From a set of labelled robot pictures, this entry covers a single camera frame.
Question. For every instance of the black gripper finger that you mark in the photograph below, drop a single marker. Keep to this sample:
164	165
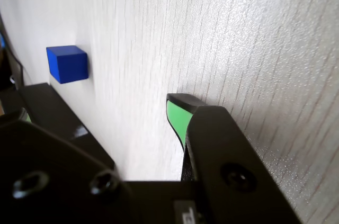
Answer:
53	155
225	150

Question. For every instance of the blue wooden cube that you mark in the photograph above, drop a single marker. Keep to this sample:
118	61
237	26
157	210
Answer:
69	65

